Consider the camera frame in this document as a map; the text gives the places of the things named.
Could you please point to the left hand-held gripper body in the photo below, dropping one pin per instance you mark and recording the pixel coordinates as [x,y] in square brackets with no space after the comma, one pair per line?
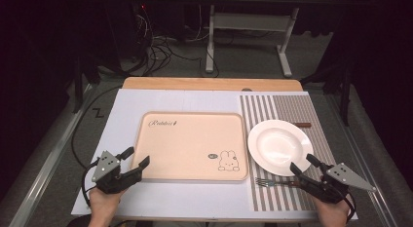
[105,165]

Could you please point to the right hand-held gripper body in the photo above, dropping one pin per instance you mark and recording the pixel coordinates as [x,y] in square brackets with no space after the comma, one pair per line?
[344,178]

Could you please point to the metal fork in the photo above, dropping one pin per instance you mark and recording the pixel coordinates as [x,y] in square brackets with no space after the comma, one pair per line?
[272,182]

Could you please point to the white plate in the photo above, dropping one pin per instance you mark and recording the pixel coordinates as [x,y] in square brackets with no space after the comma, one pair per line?
[276,145]

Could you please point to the beige tray with rabbit print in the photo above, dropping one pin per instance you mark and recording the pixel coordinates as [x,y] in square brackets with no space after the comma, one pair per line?
[185,145]

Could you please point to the person's right hand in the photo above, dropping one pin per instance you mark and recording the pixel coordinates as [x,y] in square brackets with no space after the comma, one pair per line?
[331,212]

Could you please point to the person's left hand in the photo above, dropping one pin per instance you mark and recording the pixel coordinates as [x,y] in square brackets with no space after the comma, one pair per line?
[104,202]

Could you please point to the grey striped placemat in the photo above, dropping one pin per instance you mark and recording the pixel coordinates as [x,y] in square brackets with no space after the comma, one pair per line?
[269,105]

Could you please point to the white board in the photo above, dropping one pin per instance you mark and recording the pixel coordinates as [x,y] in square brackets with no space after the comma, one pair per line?
[181,100]

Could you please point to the black metal stand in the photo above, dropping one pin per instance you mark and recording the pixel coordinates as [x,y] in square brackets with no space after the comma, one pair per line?
[78,87]
[345,90]

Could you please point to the metal floor rail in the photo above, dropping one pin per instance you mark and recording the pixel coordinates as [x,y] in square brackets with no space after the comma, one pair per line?
[363,149]
[48,162]

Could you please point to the white metal desk frame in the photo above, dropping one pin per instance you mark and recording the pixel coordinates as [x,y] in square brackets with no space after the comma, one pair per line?
[250,22]

